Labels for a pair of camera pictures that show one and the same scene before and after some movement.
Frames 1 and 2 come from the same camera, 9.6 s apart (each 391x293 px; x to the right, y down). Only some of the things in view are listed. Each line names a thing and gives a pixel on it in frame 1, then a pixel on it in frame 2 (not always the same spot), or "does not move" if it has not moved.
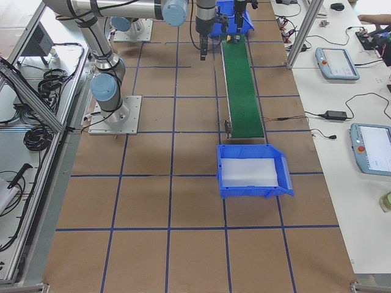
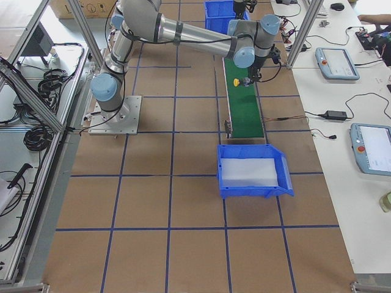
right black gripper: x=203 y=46 → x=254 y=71
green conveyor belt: x=244 y=113 does not move
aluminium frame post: x=305 y=33 does not move
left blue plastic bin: x=226 y=7 does not move
